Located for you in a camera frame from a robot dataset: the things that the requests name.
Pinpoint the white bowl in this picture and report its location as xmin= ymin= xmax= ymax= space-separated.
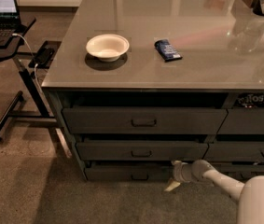
xmin=86 ymin=35 xmax=130 ymax=62

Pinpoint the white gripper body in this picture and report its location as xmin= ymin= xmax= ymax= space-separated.
xmin=173 ymin=162 xmax=196 ymax=183

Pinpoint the chips bag in drawer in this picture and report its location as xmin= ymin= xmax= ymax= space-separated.
xmin=235 ymin=93 xmax=264 ymax=108

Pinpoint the black phone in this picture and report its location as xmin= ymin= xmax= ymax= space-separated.
xmin=35 ymin=48 xmax=54 ymax=65

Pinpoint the black laptop stand table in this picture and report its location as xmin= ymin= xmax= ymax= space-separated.
xmin=0 ymin=15 xmax=63 ymax=143

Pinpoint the blue snack packet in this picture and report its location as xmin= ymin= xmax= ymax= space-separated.
xmin=154 ymin=39 xmax=182 ymax=62

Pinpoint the grey drawer cabinet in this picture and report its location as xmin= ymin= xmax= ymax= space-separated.
xmin=42 ymin=0 xmax=264 ymax=181

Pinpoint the white charging cable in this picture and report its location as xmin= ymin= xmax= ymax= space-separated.
xmin=11 ymin=32 xmax=45 ymax=93

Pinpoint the grey drawer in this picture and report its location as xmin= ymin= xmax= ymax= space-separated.
xmin=76 ymin=141 xmax=208 ymax=161
xmin=84 ymin=162 xmax=173 ymax=182
xmin=218 ymin=108 xmax=264 ymax=134
xmin=203 ymin=142 xmax=264 ymax=162
xmin=63 ymin=106 xmax=227 ymax=134
xmin=214 ymin=164 xmax=264 ymax=180

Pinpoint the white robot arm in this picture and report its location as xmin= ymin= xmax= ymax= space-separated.
xmin=165 ymin=160 xmax=264 ymax=224

